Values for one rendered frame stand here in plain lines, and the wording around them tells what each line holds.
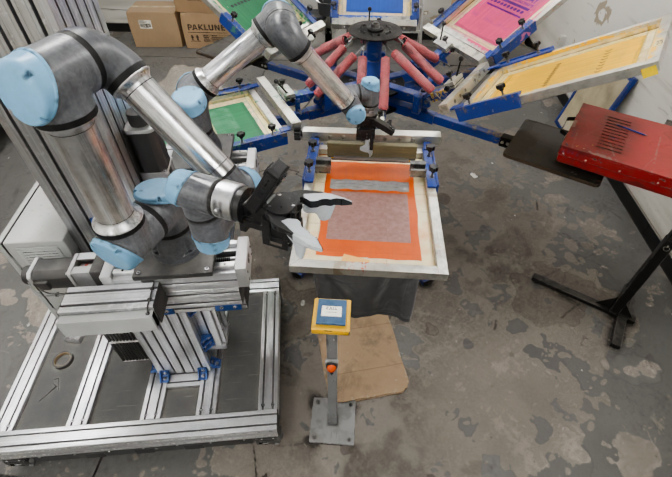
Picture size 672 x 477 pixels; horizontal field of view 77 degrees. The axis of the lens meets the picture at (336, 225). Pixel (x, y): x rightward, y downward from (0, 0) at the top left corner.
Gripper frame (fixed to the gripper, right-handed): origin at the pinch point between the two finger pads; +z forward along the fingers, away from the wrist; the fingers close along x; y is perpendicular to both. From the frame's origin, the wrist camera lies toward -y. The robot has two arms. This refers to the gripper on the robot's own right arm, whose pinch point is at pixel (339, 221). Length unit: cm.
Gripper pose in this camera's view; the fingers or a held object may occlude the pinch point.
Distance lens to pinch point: 74.9
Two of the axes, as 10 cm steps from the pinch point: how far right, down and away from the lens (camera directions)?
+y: -0.5, 7.9, 6.1
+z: 9.3, 2.6, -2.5
